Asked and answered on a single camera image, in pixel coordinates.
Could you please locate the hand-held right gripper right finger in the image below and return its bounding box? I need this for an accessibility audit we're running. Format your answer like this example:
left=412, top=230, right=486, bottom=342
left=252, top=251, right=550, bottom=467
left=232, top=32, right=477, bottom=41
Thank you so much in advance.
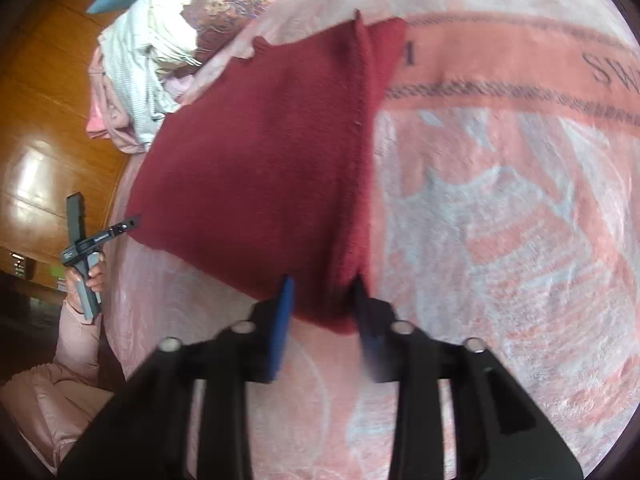
left=350, top=277, right=584, bottom=480

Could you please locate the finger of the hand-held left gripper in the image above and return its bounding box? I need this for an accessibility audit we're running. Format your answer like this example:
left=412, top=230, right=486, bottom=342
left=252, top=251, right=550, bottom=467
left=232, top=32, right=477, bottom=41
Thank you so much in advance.
left=106, top=215, right=142, bottom=239
left=66, top=192, right=87, bottom=252

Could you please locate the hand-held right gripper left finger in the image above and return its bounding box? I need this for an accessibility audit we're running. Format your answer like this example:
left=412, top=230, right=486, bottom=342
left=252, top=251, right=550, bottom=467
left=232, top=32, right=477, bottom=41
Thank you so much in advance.
left=57, top=275, right=296, bottom=480

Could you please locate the dark red knit sweater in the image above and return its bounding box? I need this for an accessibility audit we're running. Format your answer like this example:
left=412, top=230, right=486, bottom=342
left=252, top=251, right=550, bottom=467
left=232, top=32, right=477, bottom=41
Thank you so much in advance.
left=125, top=9, right=408, bottom=336

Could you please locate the person's left forearm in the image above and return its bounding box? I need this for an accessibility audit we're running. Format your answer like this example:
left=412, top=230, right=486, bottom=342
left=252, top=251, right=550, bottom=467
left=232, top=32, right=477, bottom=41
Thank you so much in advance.
left=52, top=300, right=102, bottom=387

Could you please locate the pile of light clothes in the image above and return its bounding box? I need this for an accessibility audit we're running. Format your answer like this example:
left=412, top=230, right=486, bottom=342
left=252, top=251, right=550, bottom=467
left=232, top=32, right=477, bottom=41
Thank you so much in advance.
left=98, top=0, right=203, bottom=147

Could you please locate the person's left hand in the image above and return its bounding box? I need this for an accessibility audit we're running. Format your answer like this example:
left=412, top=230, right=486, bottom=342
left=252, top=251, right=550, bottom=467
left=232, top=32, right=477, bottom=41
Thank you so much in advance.
left=66, top=252, right=107, bottom=307

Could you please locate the pale pink garment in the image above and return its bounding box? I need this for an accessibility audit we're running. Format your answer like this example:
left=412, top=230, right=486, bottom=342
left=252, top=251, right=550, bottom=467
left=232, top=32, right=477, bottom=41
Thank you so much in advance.
left=86, top=50, right=153, bottom=154

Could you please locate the pink patterned blanket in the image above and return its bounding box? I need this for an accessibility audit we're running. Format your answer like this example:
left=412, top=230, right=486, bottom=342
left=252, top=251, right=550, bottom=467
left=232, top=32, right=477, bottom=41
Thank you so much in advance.
left=102, top=0, right=640, bottom=480

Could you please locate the patterned floral pillow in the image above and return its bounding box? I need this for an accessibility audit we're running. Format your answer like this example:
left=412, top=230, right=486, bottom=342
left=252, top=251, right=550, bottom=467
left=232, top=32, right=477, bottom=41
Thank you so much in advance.
left=182, top=0, right=282, bottom=64

